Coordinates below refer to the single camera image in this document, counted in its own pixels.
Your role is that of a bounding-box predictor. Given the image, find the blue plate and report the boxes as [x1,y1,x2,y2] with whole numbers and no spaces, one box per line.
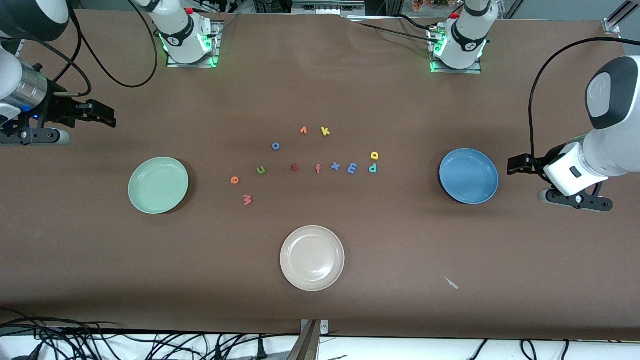
[439,148,499,205]

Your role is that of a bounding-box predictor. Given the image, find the green plate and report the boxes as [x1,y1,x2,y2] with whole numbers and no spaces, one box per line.
[128,157,190,215]

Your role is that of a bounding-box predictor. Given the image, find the beige plate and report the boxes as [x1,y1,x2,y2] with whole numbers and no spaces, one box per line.
[280,225,346,292]

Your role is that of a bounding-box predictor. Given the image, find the grey device box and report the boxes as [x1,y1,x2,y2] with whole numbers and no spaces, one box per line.
[291,0,367,16]

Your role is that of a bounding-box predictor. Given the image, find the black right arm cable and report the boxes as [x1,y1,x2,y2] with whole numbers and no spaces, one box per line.
[50,0,159,99]

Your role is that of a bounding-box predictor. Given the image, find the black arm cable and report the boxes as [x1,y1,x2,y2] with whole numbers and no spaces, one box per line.
[528,37,640,159]
[50,0,159,99]

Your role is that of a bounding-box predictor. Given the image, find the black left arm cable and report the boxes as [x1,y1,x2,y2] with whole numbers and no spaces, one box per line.
[528,37,640,159]

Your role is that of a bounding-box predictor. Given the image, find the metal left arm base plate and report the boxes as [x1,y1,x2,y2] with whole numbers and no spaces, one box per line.
[428,26,484,75]

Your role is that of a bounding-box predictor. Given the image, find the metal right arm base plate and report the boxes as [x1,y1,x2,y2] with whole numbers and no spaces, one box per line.
[166,21,222,69]

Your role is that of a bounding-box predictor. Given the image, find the aluminium frame corner bracket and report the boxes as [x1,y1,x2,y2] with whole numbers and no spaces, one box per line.
[602,0,640,35]

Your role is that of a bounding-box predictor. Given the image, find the black base power cable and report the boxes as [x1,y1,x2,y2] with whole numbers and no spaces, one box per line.
[345,14,441,44]

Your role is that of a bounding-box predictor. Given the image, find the tangled black floor cables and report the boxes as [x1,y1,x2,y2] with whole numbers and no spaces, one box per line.
[0,307,301,360]

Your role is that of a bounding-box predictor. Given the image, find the metal table edge bracket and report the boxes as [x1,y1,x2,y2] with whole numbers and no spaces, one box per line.
[286,319,331,360]

